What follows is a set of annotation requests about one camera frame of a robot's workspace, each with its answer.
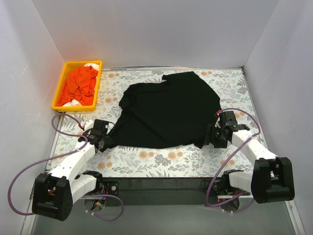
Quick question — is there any black t shirt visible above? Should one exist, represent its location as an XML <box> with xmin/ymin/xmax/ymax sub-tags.
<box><xmin>110</xmin><ymin>72</ymin><xmax>221</xmax><ymax>149</ymax></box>

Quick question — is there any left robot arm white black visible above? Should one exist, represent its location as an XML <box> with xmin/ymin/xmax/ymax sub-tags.
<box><xmin>32</xmin><ymin>119</ymin><xmax>110</xmax><ymax>221</ymax></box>

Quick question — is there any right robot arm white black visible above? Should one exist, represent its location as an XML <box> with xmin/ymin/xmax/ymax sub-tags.
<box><xmin>205</xmin><ymin>108</ymin><xmax>295</xmax><ymax>204</ymax></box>

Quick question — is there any floral table cloth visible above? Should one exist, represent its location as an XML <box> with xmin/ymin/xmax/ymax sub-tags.
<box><xmin>47</xmin><ymin>69</ymin><xmax>257</xmax><ymax>177</ymax></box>

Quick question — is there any yellow plastic bin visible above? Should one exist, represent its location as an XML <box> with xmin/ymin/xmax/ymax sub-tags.
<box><xmin>51</xmin><ymin>60</ymin><xmax>102</xmax><ymax>112</ymax></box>

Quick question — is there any orange t shirt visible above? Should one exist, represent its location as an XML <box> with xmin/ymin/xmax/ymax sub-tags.
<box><xmin>57</xmin><ymin>66</ymin><xmax>100</xmax><ymax>105</ymax></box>

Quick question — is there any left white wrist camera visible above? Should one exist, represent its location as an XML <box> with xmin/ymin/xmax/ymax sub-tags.
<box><xmin>79</xmin><ymin>119</ymin><xmax>94</xmax><ymax>131</ymax></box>

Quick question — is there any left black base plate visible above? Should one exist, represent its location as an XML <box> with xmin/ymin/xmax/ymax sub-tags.
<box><xmin>98</xmin><ymin>181</ymin><xmax>120</xmax><ymax>196</ymax></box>

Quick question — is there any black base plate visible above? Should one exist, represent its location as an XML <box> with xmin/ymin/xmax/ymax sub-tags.
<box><xmin>200</xmin><ymin>180</ymin><xmax>234</xmax><ymax>196</ymax></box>
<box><xmin>98</xmin><ymin>181</ymin><xmax>120</xmax><ymax>196</ymax></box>

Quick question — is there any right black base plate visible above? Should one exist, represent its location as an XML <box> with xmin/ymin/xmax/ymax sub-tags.
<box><xmin>200</xmin><ymin>180</ymin><xmax>234</xmax><ymax>196</ymax></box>

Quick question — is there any aluminium frame rail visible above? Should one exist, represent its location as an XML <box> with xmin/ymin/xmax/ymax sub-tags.
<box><xmin>285</xmin><ymin>200</ymin><xmax>305</xmax><ymax>235</ymax></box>

